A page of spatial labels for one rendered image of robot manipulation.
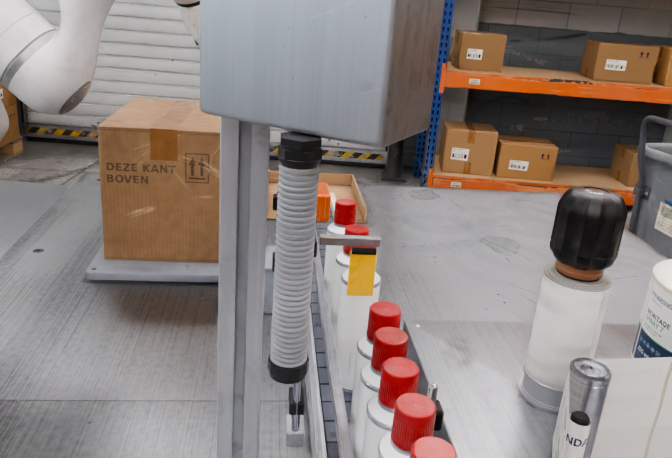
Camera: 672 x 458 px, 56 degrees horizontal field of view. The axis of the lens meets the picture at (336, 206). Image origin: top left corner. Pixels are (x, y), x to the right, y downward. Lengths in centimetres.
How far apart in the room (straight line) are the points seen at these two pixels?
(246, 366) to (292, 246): 22
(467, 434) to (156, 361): 48
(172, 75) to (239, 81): 474
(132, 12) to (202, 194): 411
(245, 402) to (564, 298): 41
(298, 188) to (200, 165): 76
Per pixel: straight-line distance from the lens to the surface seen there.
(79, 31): 103
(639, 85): 472
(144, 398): 96
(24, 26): 107
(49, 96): 105
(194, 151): 121
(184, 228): 126
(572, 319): 85
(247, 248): 62
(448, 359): 98
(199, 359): 103
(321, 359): 94
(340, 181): 186
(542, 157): 467
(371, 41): 44
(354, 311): 81
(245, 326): 66
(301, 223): 48
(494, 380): 95
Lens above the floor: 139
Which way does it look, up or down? 19 degrees down
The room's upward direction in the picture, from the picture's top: 4 degrees clockwise
